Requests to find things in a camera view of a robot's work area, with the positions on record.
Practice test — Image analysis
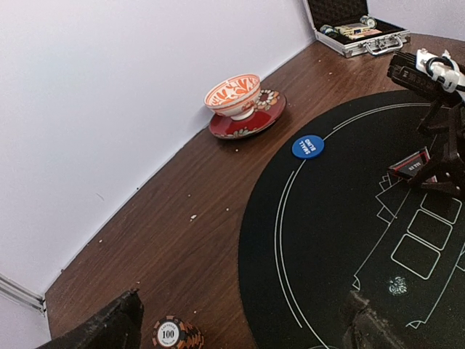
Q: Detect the blue small blind button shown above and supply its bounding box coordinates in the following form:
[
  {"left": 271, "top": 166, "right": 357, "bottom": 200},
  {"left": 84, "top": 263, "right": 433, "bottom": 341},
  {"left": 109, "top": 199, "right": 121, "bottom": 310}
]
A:
[{"left": 291, "top": 135, "right": 325, "bottom": 160}]

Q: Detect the chip roll in case right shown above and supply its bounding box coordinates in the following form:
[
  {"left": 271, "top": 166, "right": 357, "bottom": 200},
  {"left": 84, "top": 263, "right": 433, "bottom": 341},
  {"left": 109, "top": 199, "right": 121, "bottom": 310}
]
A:
[{"left": 360, "top": 15, "right": 377, "bottom": 28}]

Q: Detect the red floral saucer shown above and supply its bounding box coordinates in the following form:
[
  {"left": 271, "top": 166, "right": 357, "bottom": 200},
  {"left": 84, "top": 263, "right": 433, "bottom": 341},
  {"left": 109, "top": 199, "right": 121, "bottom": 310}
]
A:
[{"left": 209, "top": 89, "right": 287, "bottom": 140}]

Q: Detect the red patterned bowl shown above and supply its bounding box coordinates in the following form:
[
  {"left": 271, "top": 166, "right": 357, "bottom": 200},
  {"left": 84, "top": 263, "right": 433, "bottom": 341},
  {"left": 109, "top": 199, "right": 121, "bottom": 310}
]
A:
[{"left": 203, "top": 73, "right": 261, "bottom": 121}]

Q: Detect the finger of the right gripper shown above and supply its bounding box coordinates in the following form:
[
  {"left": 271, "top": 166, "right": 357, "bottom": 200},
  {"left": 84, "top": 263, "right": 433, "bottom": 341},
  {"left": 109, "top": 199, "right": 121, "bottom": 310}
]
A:
[
  {"left": 417, "top": 99, "right": 453, "bottom": 136},
  {"left": 408, "top": 119, "right": 464, "bottom": 198}
]

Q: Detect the aluminium poker case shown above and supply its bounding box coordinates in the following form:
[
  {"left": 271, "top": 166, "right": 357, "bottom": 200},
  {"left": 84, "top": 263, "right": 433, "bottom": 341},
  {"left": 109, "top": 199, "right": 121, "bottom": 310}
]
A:
[{"left": 304, "top": 0, "right": 411, "bottom": 57}]

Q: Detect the chip roll in case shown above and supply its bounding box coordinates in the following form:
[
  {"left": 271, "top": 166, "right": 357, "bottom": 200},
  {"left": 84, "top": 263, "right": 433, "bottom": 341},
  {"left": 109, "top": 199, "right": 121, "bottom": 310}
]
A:
[
  {"left": 320, "top": 24, "right": 340, "bottom": 39},
  {"left": 360, "top": 15, "right": 377, "bottom": 28}
]

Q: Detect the round black poker mat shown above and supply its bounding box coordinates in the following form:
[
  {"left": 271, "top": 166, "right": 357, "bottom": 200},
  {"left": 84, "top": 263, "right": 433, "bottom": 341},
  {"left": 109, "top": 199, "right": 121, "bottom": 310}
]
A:
[{"left": 238, "top": 90, "right": 464, "bottom": 348}]

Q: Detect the orange black chip stack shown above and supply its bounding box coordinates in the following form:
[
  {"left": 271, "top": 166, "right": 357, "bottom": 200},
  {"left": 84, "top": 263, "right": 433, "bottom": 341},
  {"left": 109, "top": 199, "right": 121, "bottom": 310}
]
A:
[{"left": 152, "top": 316, "right": 205, "bottom": 349}]

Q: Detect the chip roll in case left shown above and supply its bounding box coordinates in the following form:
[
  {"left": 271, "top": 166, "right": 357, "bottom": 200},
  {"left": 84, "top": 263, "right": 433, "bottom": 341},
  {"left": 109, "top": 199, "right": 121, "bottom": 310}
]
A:
[{"left": 320, "top": 24, "right": 340, "bottom": 39}]

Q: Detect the playing card deck in case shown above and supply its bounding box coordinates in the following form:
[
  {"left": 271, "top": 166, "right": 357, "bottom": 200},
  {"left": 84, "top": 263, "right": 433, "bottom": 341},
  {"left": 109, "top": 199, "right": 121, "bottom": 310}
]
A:
[{"left": 335, "top": 23, "right": 381, "bottom": 40}]

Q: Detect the left aluminium frame post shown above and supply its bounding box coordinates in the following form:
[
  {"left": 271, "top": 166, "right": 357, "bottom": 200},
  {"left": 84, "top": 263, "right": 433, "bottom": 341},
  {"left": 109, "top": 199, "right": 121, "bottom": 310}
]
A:
[{"left": 0, "top": 274, "right": 47, "bottom": 316}]

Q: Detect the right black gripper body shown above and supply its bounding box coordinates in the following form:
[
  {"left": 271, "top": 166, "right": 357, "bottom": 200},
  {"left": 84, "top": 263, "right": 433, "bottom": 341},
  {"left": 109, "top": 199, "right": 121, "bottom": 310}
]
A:
[{"left": 387, "top": 51, "right": 462, "bottom": 107}]

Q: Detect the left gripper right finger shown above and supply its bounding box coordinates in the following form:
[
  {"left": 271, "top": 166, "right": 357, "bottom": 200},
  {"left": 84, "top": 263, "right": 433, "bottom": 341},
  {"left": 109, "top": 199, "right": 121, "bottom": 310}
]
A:
[{"left": 341, "top": 291, "right": 408, "bottom": 348}]

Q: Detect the triangular all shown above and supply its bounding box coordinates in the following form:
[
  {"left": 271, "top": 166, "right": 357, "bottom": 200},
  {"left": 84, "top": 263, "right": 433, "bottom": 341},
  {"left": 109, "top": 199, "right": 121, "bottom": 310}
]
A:
[{"left": 387, "top": 146, "right": 430, "bottom": 182}]

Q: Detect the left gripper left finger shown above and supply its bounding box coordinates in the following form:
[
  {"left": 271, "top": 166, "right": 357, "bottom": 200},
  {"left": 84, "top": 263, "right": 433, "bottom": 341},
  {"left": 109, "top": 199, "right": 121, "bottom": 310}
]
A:
[{"left": 41, "top": 289, "right": 144, "bottom": 349}]

